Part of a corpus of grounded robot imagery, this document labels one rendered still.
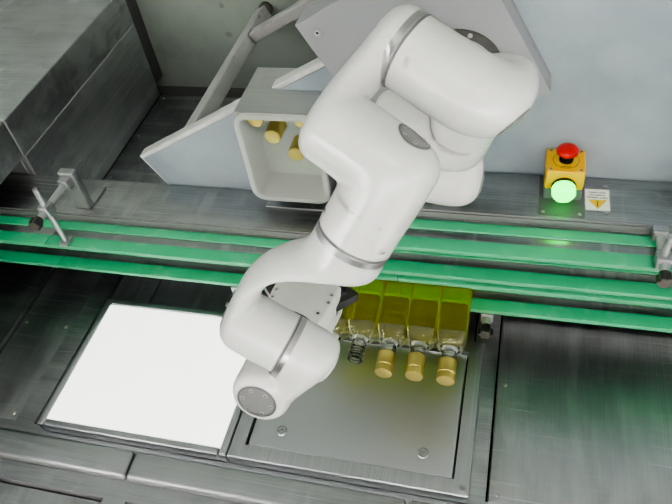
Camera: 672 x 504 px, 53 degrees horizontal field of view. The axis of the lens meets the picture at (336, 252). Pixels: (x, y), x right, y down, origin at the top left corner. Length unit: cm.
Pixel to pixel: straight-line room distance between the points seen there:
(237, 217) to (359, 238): 88
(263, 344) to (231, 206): 82
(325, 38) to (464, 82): 57
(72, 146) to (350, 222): 143
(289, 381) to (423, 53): 39
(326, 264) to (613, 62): 74
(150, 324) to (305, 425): 47
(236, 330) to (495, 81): 38
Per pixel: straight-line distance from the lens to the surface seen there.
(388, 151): 63
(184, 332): 159
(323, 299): 95
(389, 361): 128
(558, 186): 131
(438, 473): 132
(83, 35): 207
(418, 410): 138
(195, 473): 140
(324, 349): 78
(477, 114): 68
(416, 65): 69
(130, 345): 162
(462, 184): 96
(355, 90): 67
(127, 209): 165
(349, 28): 120
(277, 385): 82
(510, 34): 118
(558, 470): 138
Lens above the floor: 183
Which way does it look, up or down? 40 degrees down
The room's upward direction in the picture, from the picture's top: 163 degrees counter-clockwise
